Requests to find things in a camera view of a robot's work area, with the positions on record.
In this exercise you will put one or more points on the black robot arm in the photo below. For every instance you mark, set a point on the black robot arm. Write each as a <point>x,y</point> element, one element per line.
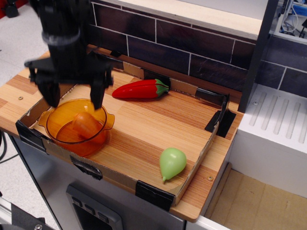
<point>65,25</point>

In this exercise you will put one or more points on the red toy chili pepper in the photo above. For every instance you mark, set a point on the red toy chili pepper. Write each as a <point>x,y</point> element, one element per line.
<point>144,89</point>

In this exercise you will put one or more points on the orange toy carrot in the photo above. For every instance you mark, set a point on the orange toy carrot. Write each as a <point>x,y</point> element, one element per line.
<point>88,128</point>

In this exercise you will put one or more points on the grey toy oven panel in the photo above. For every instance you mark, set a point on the grey toy oven panel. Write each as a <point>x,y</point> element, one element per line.
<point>91,214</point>

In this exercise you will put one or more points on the dark grey vertical post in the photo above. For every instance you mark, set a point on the dark grey vertical post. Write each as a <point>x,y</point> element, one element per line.
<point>263,37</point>

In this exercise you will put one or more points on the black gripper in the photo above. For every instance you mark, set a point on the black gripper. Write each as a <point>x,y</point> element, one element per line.
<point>71,68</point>

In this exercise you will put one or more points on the white toy sink drainboard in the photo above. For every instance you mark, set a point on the white toy sink drainboard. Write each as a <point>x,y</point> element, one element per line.
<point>271,141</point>

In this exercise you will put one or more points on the green toy pear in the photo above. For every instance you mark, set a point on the green toy pear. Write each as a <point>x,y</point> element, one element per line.
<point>172,162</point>

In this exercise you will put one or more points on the transparent orange plastic pot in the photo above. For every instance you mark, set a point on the transparent orange plastic pot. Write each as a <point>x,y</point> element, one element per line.
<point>58,125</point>

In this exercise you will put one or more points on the cardboard fence with black tape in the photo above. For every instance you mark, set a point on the cardboard fence with black tape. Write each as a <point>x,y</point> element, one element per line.
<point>186,118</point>

